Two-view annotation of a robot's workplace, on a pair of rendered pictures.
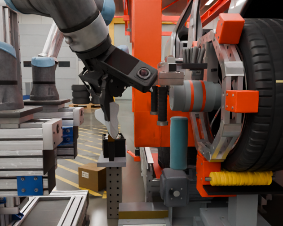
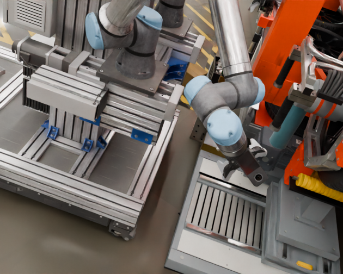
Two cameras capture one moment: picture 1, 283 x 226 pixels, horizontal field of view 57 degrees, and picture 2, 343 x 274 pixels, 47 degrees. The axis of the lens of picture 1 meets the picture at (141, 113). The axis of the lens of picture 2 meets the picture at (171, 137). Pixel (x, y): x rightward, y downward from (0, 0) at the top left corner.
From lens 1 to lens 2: 80 cm
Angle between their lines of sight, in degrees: 33
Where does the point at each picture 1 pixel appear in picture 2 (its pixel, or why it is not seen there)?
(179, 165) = (277, 144)
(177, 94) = not seen: hidden behind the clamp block
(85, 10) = (235, 148)
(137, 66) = (256, 170)
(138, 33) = not seen: outside the picture
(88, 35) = (232, 154)
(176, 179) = (270, 148)
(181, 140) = (291, 125)
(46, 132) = (169, 109)
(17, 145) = (142, 109)
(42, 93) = (167, 19)
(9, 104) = (145, 74)
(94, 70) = not seen: hidden behind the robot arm
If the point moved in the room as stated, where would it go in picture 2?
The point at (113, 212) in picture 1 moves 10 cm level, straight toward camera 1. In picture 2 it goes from (197, 136) to (195, 145)
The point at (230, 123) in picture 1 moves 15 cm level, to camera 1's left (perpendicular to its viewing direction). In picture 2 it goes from (333, 161) to (294, 146)
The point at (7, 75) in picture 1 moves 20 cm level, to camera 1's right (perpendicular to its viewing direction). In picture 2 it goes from (150, 49) to (203, 69)
